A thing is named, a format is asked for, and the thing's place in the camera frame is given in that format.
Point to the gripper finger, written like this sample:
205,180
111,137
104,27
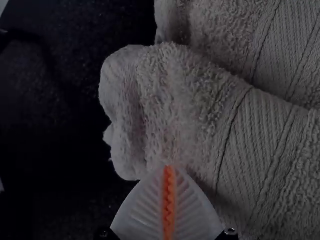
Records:
145,212
192,212

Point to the pale towel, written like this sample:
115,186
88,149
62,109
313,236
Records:
212,112

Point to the black mat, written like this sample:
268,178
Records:
50,112

